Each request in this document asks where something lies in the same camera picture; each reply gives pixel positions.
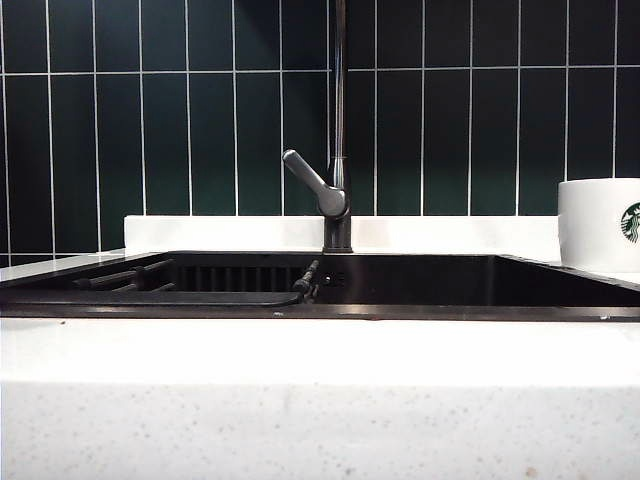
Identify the dark metal faucet spout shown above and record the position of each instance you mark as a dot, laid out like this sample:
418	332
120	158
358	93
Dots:
342	100

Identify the black flat drain tray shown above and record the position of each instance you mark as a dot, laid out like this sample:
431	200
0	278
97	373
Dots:
150	298

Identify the black jointed rod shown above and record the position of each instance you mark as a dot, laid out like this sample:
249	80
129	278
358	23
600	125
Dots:
306	276

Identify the black kitchen sink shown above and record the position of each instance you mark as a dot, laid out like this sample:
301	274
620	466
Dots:
450	285

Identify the white Starbucks logo mug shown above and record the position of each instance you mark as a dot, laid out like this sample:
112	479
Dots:
585	235

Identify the black rod drying rack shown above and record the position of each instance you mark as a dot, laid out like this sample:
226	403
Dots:
112	276

